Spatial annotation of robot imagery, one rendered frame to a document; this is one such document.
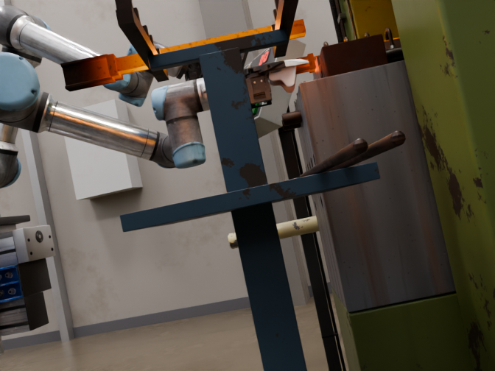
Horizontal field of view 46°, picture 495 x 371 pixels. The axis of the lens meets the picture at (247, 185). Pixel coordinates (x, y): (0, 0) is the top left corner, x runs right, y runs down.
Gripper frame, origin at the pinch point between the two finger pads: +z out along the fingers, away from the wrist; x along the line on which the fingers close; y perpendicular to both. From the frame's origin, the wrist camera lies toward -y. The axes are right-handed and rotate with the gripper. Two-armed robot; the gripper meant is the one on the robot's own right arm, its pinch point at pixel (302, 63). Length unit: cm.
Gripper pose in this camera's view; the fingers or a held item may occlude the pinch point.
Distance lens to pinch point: 137.1
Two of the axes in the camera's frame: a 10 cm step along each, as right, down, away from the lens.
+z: 9.8, -2.1, -0.5
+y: 2.0, 9.8, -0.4
